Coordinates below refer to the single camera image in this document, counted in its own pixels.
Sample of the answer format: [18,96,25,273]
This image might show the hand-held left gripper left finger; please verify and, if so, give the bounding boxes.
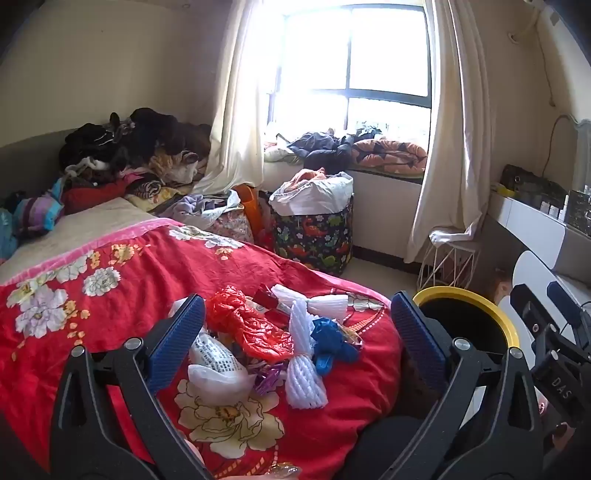
[50,294,213,480]

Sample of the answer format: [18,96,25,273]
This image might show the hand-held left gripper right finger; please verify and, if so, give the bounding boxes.
[388,291,543,480]

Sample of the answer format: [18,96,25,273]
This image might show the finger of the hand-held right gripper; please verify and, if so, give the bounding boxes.
[547,281,591,330]
[510,284,561,335]

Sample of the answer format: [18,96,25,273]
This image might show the white printed plastic bag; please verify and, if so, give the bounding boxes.
[187,332,254,407]

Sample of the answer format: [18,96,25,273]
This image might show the yellow rimmed black trash can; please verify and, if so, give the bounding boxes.
[412,286,522,398]

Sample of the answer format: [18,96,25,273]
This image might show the red plastic bag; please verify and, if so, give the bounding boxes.
[205,285,296,365]

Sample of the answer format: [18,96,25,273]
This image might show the blue plastic bag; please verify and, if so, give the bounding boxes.
[310,318,361,376]

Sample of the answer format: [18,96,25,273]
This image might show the purple candy wrapper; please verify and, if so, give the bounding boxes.
[252,369,287,395]

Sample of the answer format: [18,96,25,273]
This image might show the red long wrapper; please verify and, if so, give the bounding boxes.
[255,284,280,310]

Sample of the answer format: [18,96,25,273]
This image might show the white foam fruit net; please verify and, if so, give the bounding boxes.
[284,300,329,409]
[270,284,349,324]

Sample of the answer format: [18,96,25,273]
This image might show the orange fuzzy toy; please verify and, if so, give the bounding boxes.
[485,277,513,305]

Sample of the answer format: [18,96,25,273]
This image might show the red floral blanket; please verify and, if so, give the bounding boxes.
[0,217,416,480]

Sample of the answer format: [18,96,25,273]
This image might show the clear cosmetic organizer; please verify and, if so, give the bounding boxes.
[566,188,591,234]

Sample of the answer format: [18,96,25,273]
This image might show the white desk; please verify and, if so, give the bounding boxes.
[489,191,591,324]

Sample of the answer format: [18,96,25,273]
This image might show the white cloth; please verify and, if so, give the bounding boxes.
[429,222,481,245]

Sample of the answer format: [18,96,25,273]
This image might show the dark bag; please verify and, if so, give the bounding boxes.
[501,164,568,204]

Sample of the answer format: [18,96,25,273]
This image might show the floral fabric bag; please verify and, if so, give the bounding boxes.
[205,210,254,245]

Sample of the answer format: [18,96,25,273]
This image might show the red shopping bag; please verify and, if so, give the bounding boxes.
[256,217,278,252]

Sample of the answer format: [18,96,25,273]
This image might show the lavender and white cloths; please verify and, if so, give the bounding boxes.
[159,191,241,227]

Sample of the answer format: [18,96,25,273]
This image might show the dinosaur print storage bin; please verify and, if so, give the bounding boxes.
[270,194,355,278]

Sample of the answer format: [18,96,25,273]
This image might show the beige bed sheet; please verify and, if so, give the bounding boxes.
[0,196,158,278]

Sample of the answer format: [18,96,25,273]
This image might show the orange bag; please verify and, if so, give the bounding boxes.
[235,184,264,241]

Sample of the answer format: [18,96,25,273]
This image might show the red garment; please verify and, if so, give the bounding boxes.
[62,180,134,215]

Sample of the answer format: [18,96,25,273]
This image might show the orange and black blanket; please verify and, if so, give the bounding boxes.
[353,138,428,176]

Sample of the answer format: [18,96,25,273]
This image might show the cream curtain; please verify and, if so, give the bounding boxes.
[406,0,504,264]
[194,0,287,195]

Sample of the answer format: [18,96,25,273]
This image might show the striped purple cyan garment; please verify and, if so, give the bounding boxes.
[14,178,65,232]

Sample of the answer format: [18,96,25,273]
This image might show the orange cloth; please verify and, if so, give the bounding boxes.
[281,168,328,192]

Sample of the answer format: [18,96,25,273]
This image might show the pile of dark clothes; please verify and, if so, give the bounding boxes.
[58,107,213,199]

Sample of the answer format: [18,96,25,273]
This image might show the green and white pillow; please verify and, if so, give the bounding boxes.
[264,141,301,163]

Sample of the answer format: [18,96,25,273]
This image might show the dark blue jacket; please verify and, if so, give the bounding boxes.
[288,131,384,171]

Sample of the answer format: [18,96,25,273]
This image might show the black framed window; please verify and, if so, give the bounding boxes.
[265,4,435,134]

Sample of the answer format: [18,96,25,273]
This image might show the white wire basket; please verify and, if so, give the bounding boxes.
[418,222,483,296]

